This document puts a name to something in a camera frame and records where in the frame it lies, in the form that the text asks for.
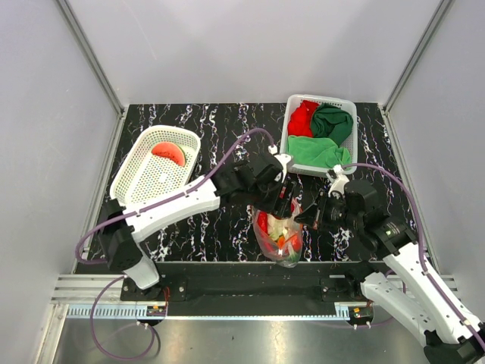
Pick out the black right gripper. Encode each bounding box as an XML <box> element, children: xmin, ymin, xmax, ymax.
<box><xmin>294</xmin><ymin>190</ymin><xmax>362</xmax><ymax>231</ymax></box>

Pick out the fake white cauliflower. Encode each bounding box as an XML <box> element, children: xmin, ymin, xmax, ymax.
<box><xmin>268</xmin><ymin>219</ymin><xmax>296</xmax><ymax>249</ymax></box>

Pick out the clear zip top bag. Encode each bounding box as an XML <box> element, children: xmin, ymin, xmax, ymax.
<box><xmin>252</xmin><ymin>199</ymin><xmax>303</xmax><ymax>268</ymax></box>

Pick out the fake watermelon slice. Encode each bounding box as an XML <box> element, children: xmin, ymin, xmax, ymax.
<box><xmin>152</xmin><ymin>142</ymin><xmax>186</xmax><ymax>167</ymax></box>

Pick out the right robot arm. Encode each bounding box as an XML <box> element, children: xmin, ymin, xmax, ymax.
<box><xmin>296</xmin><ymin>180</ymin><xmax>484</xmax><ymax>363</ymax></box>

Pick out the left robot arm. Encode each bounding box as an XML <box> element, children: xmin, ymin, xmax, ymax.
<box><xmin>96</xmin><ymin>152</ymin><xmax>295</xmax><ymax>300</ymax></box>

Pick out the light green cloth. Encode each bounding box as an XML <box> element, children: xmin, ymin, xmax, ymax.
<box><xmin>287</xmin><ymin>135</ymin><xmax>352</xmax><ymax>168</ymax></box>

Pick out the white rectangular plastic basket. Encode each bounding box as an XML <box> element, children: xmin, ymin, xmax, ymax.
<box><xmin>279</xmin><ymin>93</ymin><xmax>358</xmax><ymax>179</ymax></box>

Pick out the red cloth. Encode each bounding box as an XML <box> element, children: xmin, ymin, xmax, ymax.
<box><xmin>287</xmin><ymin>100</ymin><xmax>319</xmax><ymax>138</ymax></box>

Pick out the dark green cloth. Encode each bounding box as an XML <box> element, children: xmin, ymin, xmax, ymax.
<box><xmin>310</xmin><ymin>103</ymin><xmax>354</xmax><ymax>146</ymax></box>

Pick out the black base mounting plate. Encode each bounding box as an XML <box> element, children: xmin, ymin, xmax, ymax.
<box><xmin>120</xmin><ymin>262</ymin><xmax>368</xmax><ymax>320</ymax></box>

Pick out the white oval perforated basket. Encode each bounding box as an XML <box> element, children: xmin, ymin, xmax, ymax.
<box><xmin>109</xmin><ymin>125</ymin><xmax>201</xmax><ymax>206</ymax></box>

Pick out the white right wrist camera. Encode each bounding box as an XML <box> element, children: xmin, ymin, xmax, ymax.
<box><xmin>327</xmin><ymin>165</ymin><xmax>349</xmax><ymax>199</ymax></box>

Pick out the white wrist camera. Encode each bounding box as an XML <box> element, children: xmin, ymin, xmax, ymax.
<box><xmin>268</xmin><ymin>145</ymin><xmax>293</xmax><ymax>182</ymax></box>
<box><xmin>327</xmin><ymin>165</ymin><xmax>349</xmax><ymax>199</ymax></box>

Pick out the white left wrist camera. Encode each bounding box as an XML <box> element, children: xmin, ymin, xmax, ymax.
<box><xmin>268</xmin><ymin>145</ymin><xmax>293</xmax><ymax>182</ymax></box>

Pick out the right aluminium frame post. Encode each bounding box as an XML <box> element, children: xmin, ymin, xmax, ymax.
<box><xmin>382</xmin><ymin>0</ymin><xmax>455</xmax><ymax>115</ymax></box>

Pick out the aluminium frame post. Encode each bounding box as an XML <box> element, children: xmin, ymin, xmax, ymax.
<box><xmin>382</xmin><ymin>0</ymin><xmax>455</xmax><ymax>115</ymax></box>
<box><xmin>55</xmin><ymin>0</ymin><xmax>124</xmax><ymax>117</ymax></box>

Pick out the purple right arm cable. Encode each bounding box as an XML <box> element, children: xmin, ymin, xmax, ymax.
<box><xmin>333</xmin><ymin>162</ymin><xmax>485</xmax><ymax>352</ymax></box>

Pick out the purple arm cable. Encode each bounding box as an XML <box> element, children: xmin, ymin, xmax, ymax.
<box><xmin>74</xmin><ymin>127</ymin><xmax>276</xmax><ymax>360</ymax></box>
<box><xmin>333</xmin><ymin>162</ymin><xmax>485</xmax><ymax>352</ymax></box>

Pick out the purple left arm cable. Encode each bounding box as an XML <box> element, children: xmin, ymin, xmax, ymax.
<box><xmin>74</xmin><ymin>127</ymin><xmax>276</xmax><ymax>360</ymax></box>

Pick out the white slotted cable duct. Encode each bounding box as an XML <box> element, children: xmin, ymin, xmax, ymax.
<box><xmin>67</xmin><ymin>304</ymin><xmax>167</xmax><ymax>320</ymax></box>

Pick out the left aluminium frame post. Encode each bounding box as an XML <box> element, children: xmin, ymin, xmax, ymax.
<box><xmin>55</xmin><ymin>0</ymin><xmax>124</xmax><ymax>117</ymax></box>

